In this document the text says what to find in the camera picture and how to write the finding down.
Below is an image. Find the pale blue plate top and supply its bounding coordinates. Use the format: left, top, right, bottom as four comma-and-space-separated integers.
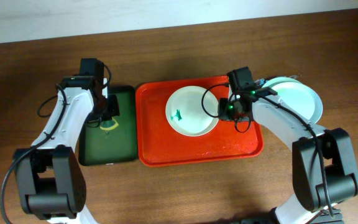
270, 82, 323, 123

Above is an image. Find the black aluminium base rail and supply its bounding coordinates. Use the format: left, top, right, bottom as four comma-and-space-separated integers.
225, 209, 344, 224

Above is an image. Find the pale green plate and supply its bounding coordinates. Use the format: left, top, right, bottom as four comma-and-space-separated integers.
262, 77, 300, 88

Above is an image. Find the white plate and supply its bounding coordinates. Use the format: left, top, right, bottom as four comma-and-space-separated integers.
165, 86, 219, 137

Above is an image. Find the dark green rectangular tray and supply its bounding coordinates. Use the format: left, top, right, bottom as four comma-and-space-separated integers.
78, 85, 138, 166

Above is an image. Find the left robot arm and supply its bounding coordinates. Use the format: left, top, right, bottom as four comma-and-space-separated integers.
9, 58, 119, 223

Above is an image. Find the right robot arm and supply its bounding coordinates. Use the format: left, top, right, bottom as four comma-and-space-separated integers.
218, 67, 358, 223

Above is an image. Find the yellow green scrub sponge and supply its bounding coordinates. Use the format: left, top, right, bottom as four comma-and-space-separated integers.
99, 118, 119, 131

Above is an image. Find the red plastic tray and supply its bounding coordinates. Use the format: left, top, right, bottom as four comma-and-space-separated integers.
135, 76, 264, 167

